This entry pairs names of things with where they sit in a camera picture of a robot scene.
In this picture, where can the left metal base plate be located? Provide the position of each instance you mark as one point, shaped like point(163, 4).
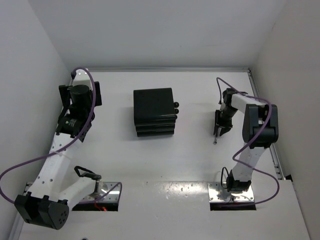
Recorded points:
point(108, 192)

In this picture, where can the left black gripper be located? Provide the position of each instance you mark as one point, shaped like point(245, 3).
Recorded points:
point(64, 90)

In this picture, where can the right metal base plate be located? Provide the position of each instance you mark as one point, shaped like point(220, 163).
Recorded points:
point(218, 194)

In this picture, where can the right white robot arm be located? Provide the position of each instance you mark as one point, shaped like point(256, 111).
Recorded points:
point(260, 130)

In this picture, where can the black drawer cabinet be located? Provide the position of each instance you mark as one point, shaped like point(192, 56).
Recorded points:
point(154, 112)

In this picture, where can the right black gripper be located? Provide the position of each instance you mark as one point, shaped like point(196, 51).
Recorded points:
point(225, 126)

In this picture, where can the metal base plate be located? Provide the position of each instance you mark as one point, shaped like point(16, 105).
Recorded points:
point(218, 194)
point(108, 192)

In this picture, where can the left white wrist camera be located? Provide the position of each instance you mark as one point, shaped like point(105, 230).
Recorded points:
point(81, 78)

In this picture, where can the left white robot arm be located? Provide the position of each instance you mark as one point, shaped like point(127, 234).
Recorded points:
point(45, 203)

